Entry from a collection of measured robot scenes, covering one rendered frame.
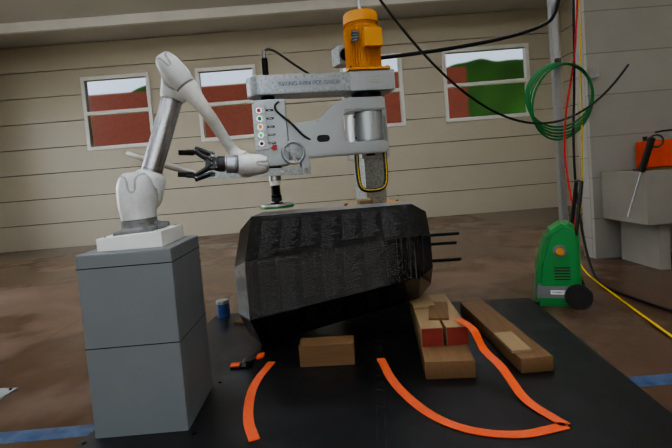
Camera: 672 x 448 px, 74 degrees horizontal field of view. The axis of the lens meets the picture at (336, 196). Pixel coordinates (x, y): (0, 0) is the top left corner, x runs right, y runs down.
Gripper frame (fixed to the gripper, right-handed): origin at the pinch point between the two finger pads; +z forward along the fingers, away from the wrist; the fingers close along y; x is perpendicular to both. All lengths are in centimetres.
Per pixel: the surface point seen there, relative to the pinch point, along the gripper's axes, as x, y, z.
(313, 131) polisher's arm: -28, 54, -78
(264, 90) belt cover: -15, 74, -48
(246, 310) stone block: -81, -41, -34
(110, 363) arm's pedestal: -41, -77, 28
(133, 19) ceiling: -302, 588, 95
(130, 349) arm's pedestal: -35, -74, 20
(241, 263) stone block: -64, -19, -31
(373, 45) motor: 14, 90, -115
